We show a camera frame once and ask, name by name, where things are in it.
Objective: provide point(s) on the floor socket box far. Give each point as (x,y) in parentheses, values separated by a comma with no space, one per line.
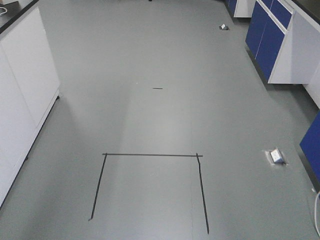
(224,27)

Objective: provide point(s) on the floor socket box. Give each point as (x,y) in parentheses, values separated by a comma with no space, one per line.
(275,157)
(224,27)

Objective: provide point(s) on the floor socket box near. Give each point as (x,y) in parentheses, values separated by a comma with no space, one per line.
(275,157)

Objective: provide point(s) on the white lab cabinet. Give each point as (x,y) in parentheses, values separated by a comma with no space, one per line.
(29,86)

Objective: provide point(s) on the blue lab cabinet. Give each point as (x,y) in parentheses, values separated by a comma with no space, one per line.
(283,41)

